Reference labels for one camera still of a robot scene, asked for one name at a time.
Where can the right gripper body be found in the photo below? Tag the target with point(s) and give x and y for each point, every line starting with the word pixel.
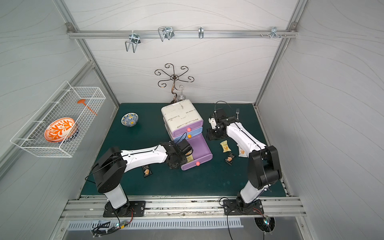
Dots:
pixel 214 134

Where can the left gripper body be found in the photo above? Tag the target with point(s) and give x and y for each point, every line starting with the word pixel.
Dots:
pixel 182 156

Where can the yellow cookie packet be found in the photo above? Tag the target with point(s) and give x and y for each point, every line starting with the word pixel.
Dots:
pixel 190 158
pixel 225 146

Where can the purple drawer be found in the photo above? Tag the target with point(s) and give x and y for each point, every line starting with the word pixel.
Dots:
pixel 190 129
pixel 201 152

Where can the blue drawer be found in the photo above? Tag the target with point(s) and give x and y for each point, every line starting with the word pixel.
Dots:
pixel 188 135

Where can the black cookie packet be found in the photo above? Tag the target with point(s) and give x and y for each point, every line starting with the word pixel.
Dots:
pixel 229 159
pixel 146 170

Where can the white cookie packet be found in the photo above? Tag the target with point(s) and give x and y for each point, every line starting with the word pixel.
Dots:
pixel 242 152

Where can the white drawer cabinet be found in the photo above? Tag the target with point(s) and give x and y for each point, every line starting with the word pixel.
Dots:
pixel 181 116

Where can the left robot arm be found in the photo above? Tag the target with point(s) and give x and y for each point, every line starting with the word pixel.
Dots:
pixel 114 163

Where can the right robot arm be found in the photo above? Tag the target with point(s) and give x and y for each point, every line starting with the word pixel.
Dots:
pixel 264 168

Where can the green table mat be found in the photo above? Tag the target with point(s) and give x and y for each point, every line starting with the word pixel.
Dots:
pixel 214 178

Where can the blue patterned bowl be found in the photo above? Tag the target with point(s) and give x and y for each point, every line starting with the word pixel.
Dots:
pixel 130 119

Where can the white vent strip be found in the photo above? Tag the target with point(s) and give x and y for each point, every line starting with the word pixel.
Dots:
pixel 157 224

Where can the metal hook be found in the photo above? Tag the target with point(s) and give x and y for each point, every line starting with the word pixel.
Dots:
pixel 133 42
pixel 273 34
pixel 201 32
pixel 166 33

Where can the orange spatula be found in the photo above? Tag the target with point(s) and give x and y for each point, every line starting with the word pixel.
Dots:
pixel 83 102

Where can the orange patterned plate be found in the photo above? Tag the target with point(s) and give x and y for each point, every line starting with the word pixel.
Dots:
pixel 61 130

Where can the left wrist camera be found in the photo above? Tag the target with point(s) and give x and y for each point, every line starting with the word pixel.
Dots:
pixel 185 147

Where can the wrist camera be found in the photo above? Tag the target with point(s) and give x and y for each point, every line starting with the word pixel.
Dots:
pixel 216 117
pixel 185 147

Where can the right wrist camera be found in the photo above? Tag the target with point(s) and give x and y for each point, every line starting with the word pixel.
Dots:
pixel 216 117

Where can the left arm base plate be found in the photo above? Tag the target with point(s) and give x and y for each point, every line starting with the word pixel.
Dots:
pixel 130 209

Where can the brown wire mug tree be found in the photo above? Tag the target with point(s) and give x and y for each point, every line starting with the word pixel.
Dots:
pixel 173 78

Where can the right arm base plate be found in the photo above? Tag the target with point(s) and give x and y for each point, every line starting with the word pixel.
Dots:
pixel 233 208

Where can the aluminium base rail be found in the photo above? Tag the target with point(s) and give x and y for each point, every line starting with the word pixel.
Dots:
pixel 180 207

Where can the white wire basket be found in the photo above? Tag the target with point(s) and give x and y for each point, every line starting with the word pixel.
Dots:
pixel 62 104

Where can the aluminium top rail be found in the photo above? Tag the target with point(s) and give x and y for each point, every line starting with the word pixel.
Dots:
pixel 179 34

